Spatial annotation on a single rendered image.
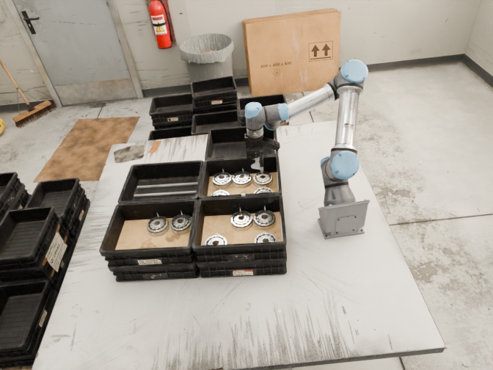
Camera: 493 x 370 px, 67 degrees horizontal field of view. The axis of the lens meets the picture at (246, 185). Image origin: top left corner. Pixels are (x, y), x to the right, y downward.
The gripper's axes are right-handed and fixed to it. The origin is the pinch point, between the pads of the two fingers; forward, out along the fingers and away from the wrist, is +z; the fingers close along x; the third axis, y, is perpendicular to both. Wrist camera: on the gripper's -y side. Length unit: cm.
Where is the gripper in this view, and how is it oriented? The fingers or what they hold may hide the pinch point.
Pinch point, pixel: (262, 167)
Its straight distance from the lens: 186.4
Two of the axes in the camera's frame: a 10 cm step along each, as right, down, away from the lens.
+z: 0.9, 7.4, 6.7
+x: -0.1, 6.7, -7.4
